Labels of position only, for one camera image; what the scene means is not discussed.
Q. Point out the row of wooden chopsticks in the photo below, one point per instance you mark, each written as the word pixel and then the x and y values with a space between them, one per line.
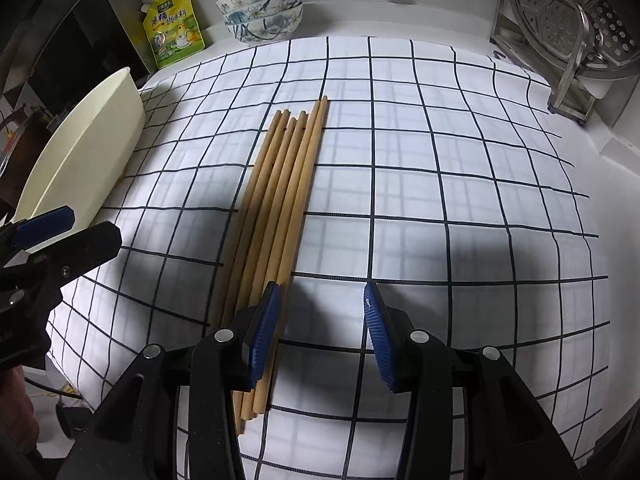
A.
pixel 280 185

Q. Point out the person's left forearm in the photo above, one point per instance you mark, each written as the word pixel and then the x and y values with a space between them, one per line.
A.
pixel 17 405

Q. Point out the yellow-green seasoning pouch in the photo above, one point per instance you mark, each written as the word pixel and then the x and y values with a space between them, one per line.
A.
pixel 175 30

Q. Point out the metal dish rack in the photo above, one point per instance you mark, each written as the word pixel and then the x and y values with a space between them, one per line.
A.
pixel 570 95

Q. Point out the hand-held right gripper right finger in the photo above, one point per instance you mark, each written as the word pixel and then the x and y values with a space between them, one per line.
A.
pixel 382 340

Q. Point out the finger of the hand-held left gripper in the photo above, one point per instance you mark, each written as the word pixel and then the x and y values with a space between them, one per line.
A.
pixel 45 222
pixel 90 245

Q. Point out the black range hood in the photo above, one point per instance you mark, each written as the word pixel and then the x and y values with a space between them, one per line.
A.
pixel 65 50

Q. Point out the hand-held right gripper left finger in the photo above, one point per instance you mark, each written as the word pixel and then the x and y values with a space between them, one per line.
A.
pixel 262 330

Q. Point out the white black-checked cloth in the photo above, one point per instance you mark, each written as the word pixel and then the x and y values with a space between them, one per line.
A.
pixel 450 160

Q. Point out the white round basin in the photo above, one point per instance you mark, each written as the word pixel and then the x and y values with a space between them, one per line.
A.
pixel 90 150

